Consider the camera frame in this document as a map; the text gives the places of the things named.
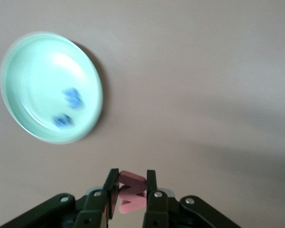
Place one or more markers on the pink foam letter w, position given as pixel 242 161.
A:
pixel 131 180

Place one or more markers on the blue foam letter g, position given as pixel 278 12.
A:
pixel 63 121

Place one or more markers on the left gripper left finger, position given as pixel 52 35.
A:
pixel 95 209

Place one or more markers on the green plate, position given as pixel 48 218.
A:
pixel 42 71

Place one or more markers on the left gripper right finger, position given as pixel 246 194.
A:
pixel 156 211

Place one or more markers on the blue foam lowercase m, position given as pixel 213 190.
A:
pixel 73 98

